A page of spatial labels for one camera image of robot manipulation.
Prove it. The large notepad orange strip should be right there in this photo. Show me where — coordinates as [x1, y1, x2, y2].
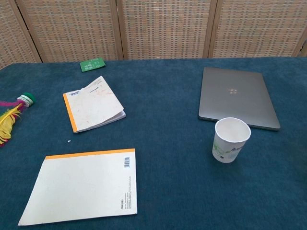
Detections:
[17, 148, 138, 227]

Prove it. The grey closed laptop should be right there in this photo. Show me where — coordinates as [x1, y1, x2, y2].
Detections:
[198, 67, 281, 132]

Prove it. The woven bamboo folding screen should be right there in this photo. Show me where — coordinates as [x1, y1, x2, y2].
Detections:
[0, 0, 307, 70]

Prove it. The green printed card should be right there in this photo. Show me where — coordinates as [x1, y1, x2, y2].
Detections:
[80, 57, 106, 72]

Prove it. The worn notebook orange spine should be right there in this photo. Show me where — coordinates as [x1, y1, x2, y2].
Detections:
[62, 75, 127, 134]

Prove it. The white paper cup green print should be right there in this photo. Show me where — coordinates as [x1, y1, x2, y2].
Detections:
[211, 117, 252, 164]

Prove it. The blue felt table cover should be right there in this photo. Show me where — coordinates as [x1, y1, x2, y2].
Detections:
[0, 57, 307, 230]

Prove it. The colourful feather shuttlecock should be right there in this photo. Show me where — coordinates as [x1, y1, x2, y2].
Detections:
[0, 92, 35, 147]

